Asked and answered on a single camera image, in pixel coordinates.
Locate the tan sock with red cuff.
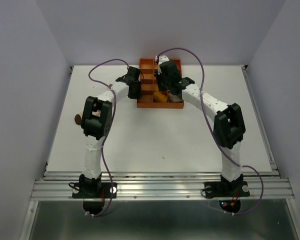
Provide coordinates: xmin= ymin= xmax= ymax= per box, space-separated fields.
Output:
xmin=168 ymin=92 xmax=183 ymax=103

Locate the mustard yellow sock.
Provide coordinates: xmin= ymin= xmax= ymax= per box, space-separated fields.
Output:
xmin=153 ymin=91 xmax=168 ymax=103

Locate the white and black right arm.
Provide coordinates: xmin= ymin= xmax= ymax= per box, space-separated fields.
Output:
xmin=154 ymin=71 xmax=246 ymax=195

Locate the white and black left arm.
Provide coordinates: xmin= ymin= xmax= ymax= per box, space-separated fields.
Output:
xmin=79 ymin=81 xmax=142 ymax=197

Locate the orange compartment tray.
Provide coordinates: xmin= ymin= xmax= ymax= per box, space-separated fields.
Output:
xmin=137 ymin=58 xmax=184 ymax=109

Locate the cream and brown striped sock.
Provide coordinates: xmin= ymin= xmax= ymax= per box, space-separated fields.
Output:
xmin=74 ymin=110 xmax=101 ymax=126

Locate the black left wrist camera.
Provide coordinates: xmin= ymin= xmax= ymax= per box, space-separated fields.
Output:
xmin=124 ymin=66 xmax=141 ymax=85

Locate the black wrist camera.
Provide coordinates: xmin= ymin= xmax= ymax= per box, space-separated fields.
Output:
xmin=158 ymin=60 xmax=179 ymax=76
xmin=124 ymin=66 xmax=141 ymax=85

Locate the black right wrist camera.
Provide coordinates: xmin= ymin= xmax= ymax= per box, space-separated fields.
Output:
xmin=158 ymin=60 xmax=179 ymax=76

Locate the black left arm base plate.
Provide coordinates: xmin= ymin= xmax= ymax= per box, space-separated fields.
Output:
xmin=68 ymin=182 xmax=117 ymax=199

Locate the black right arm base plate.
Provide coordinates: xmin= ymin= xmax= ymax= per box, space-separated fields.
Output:
xmin=200 ymin=181 xmax=250 ymax=199

